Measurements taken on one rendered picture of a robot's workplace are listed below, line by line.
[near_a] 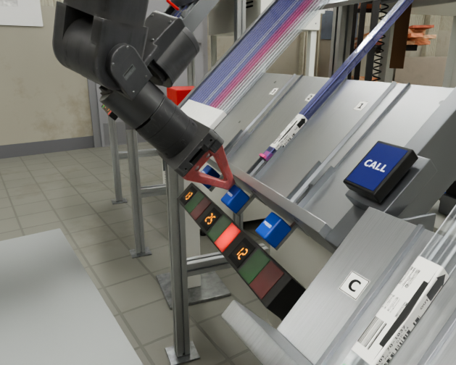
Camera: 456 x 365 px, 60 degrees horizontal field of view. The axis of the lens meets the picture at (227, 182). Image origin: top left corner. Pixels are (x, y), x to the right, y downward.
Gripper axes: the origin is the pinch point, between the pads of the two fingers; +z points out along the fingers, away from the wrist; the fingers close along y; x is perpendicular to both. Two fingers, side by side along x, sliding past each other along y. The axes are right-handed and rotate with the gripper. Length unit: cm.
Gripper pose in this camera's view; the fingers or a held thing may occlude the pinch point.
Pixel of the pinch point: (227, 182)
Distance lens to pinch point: 54.1
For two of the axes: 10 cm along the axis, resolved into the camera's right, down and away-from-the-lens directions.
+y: -3.8, -3.1, 8.7
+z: 6.5, 5.8, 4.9
